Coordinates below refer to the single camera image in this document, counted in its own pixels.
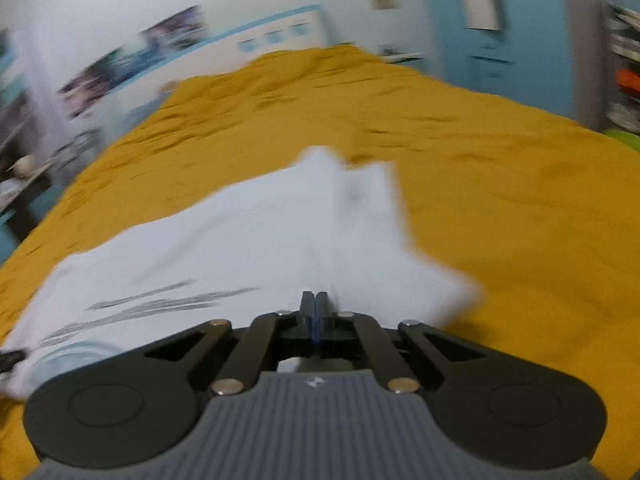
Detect grey desk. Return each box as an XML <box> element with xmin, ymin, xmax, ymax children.
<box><xmin>0</xmin><ymin>157</ymin><xmax>58</xmax><ymax>241</ymax></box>

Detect white t-shirt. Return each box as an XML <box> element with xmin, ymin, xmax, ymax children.
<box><xmin>0</xmin><ymin>146</ymin><xmax>485</xmax><ymax>402</ymax></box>

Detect yellow blanket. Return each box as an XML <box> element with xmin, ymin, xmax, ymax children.
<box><xmin>0</xmin><ymin>44</ymin><xmax>640</xmax><ymax>480</ymax></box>

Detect bookshelf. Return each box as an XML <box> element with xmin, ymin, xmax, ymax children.
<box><xmin>602</xmin><ymin>0</ymin><xmax>640</xmax><ymax>132</ymax></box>

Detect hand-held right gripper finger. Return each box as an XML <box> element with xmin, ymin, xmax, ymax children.
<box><xmin>142</xmin><ymin>290</ymin><xmax>316</xmax><ymax>396</ymax></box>
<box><xmin>315</xmin><ymin>291</ymin><xmax>490</xmax><ymax>396</ymax></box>

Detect wall poster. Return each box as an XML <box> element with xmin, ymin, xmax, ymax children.
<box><xmin>56</xmin><ymin>49</ymin><xmax>127</xmax><ymax>118</ymax></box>
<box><xmin>139</xmin><ymin>5</ymin><xmax>209</xmax><ymax>55</ymax></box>

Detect grey metal rack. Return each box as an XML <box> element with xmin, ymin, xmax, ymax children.
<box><xmin>50</xmin><ymin>127</ymin><xmax>103</xmax><ymax>173</ymax></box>

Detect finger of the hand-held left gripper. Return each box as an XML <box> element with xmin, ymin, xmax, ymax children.
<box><xmin>0</xmin><ymin>350</ymin><xmax>27</xmax><ymax>373</ymax></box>

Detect white headboard with blue trim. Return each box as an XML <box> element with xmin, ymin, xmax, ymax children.
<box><xmin>97</xmin><ymin>4</ymin><xmax>332</xmax><ymax>133</ymax></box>

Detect green object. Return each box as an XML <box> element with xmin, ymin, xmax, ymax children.
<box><xmin>602</xmin><ymin>129</ymin><xmax>640</xmax><ymax>152</ymax></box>

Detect blue wardrobe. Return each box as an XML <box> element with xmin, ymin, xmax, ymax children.
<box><xmin>424</xmin><ymin>0</ymin><xmax>577</xmax><ymax>117</ymax></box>

